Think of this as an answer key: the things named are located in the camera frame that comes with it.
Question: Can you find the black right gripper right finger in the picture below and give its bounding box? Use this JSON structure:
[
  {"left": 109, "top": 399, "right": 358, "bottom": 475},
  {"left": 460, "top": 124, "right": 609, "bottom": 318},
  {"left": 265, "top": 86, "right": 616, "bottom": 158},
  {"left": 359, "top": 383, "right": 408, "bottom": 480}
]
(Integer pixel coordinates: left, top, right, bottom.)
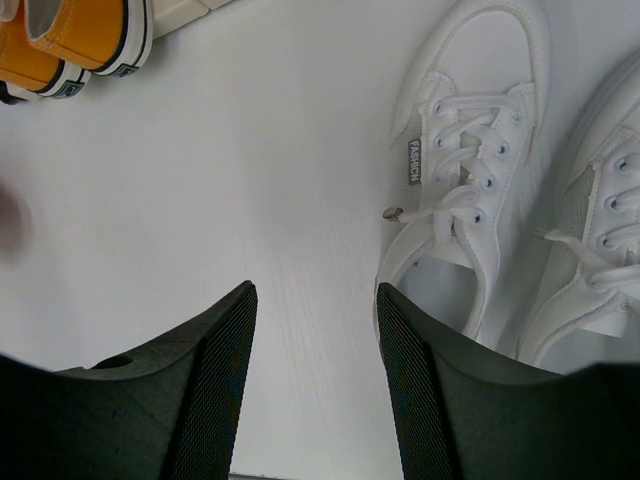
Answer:
[{"left": 376, "top": 283, "right": 639, "bottom": 479}]

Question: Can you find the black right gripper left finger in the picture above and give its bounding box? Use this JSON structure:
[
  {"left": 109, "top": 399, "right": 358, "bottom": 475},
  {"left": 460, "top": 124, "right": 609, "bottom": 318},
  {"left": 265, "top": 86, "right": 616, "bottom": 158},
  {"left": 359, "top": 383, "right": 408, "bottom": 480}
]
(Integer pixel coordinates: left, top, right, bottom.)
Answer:
[{"left": 1, "top": 282, "right": 258, "bottom": 479}]

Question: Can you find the orange canvas sneaker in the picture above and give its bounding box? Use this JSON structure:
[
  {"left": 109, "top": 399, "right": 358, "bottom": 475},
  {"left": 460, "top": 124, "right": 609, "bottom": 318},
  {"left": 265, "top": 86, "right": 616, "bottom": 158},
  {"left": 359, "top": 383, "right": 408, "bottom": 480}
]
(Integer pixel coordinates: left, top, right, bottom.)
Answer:
[
  {"left": 23, "top": 0, "right": 154, "bottom": 78},
  {"left": 1, "top": 1, "right": 91, "bottom": 105}
]

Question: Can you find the cream black shoe shelf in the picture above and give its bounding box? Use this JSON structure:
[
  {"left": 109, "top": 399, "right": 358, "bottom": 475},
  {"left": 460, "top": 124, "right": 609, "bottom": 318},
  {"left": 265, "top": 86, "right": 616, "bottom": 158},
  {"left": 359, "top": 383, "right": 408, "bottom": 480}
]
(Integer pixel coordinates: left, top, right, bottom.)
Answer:
[{"left": 151, "top": 0, "right": 231, "bottom": 38}]

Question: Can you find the white leather sneaker right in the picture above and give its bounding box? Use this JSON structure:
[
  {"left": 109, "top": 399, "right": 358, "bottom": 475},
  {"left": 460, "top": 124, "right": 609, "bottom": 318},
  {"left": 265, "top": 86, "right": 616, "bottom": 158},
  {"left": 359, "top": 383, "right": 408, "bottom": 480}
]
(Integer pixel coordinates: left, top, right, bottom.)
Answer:
[{"left": 514, "top": 57, "right": 639, "bottom": 374}]

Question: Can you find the white leather sneaker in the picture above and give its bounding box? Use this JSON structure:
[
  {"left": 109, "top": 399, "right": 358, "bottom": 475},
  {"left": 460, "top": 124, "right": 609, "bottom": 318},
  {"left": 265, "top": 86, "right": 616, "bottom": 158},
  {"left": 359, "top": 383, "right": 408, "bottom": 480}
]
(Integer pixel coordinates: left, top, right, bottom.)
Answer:
[
  {"left": 376, "top": 1, "right": 551, "bottom": 341},
  {"left": 514, "top": 57, "right": 639, "bottom": 374}
]

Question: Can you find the white leather sneaker left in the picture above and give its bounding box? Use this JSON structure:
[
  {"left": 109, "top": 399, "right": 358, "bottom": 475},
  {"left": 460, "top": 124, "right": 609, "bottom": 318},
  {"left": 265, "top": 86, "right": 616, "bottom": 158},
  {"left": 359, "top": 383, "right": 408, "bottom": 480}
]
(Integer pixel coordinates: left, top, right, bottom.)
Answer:
[{"left": 376, "top": 1, "right": 551, "bottom": 341}]

